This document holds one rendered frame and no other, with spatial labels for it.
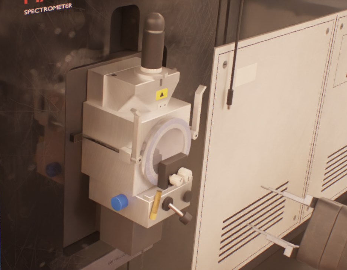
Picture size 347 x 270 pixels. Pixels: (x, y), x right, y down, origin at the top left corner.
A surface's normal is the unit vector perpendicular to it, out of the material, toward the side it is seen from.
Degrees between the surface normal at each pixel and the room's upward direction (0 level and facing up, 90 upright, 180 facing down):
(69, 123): 90
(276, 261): 0
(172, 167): 90
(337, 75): 90
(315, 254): 63
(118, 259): 90
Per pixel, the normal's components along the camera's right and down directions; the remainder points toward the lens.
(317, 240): -0.53, -0.18
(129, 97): -0.64, 0.26
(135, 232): 0.77, 0.31
